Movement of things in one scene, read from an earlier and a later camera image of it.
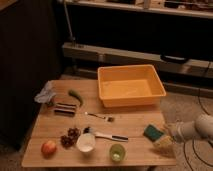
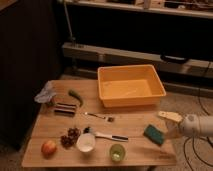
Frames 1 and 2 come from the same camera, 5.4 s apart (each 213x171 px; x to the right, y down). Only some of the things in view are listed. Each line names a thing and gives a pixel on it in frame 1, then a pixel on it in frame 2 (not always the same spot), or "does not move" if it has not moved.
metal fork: (109, 119) does not move
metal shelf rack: (175, 34) does not move
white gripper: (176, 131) -> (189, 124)
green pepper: (77, 95) does not move
